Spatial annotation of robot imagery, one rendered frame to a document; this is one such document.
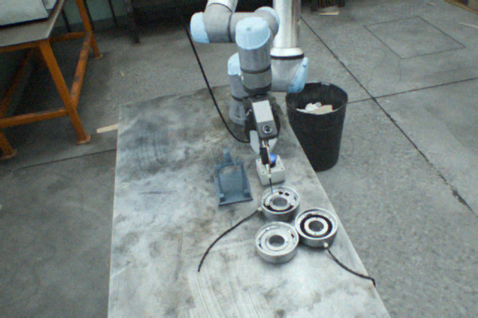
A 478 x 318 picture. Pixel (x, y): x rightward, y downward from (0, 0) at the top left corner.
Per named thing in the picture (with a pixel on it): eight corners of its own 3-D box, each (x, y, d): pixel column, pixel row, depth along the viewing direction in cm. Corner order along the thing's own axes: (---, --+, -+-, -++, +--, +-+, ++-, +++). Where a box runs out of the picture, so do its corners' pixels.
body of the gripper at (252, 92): (270, 110, 114) (268, 70, 107) (278, 128, 108) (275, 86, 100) (243, 115, 114) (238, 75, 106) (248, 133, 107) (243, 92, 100)
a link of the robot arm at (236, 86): (235, 80, 152) (231, 45, 144) (271, 82, 149) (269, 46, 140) (225, 98, 144) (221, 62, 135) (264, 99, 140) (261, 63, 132)
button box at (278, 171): (285, 181, 123) (285, 168, 120) (262, 186, 122) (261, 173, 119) (278, 163, 129) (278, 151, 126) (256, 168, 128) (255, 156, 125)
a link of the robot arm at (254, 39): (272, 14, 95) (264, 29, 89) (275, 57, 102) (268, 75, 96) (240, 14, 97) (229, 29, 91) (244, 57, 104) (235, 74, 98)
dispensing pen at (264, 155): (268, 195, 112) (258, 134, 111) (266, 193, 117) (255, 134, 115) (276, 194, 113) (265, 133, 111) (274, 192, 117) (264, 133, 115)
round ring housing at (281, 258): (264, 271, 99) (263, 260, 97) (250, 239, 107) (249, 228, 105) (305, 257, 101) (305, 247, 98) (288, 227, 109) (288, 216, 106)
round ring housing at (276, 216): (293, 192, 119) (293, 181, 116) (305, 219, 111) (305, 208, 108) (257, 200, 118) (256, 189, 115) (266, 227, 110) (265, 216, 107)
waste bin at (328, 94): (352, 169, 241) (358, 107, 214) (296, 181, 239) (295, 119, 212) (331, 136, 268) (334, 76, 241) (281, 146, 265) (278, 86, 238)
